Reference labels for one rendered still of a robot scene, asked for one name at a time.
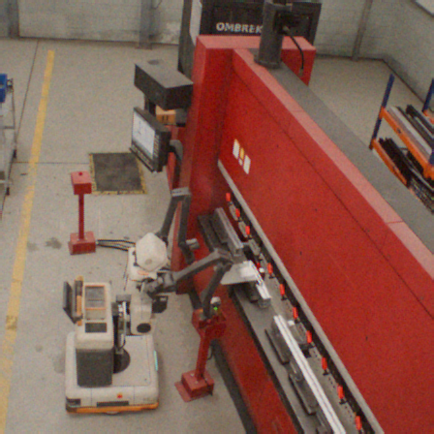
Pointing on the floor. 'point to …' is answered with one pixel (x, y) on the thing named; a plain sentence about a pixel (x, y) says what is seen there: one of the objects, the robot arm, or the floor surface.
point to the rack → (403, 139)
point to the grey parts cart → (8, 136)
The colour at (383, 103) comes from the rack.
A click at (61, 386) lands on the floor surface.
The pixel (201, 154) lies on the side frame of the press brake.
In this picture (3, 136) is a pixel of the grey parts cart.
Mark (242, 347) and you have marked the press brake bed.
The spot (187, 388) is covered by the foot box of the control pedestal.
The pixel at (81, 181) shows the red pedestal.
